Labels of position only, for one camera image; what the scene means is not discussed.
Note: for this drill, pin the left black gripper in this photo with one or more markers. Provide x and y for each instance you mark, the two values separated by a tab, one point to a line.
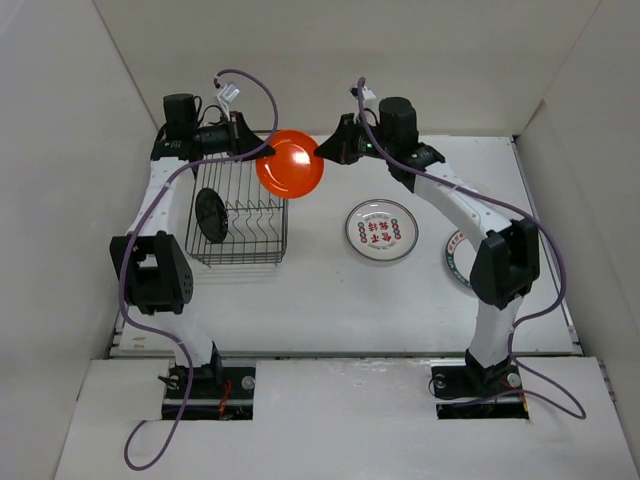
241	139

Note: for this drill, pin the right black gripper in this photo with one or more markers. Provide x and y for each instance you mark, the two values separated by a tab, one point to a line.
339	147

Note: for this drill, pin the orange plate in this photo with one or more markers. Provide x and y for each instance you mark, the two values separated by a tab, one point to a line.
294	170

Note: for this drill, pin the black plate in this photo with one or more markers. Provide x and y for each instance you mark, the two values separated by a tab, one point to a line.
211	215

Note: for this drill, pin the white plate red characters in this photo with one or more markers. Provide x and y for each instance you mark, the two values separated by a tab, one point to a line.
381	230

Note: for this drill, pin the clear glass plate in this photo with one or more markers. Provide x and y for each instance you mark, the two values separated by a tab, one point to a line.
475	187

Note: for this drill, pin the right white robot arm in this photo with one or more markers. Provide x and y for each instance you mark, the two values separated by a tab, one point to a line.
507	250

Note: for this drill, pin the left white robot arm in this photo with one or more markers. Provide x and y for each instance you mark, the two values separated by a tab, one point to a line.
155	280

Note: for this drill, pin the white plate green rim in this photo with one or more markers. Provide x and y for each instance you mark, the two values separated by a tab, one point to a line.
459	257

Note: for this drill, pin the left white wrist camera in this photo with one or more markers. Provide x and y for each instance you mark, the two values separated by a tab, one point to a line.
226	94

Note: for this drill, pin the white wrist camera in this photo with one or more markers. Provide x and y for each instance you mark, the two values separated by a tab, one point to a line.
226	94
368	97

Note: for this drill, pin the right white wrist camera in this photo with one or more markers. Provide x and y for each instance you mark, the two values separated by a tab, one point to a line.
368	97

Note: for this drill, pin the grey wire dish rack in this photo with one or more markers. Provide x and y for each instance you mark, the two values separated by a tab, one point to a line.
257	219

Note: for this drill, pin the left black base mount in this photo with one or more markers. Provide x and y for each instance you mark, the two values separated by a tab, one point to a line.
228	396

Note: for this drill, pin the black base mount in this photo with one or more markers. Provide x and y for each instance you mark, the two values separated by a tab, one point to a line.
461	395
228	396

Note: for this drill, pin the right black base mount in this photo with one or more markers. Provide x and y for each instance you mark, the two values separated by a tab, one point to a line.
461	395

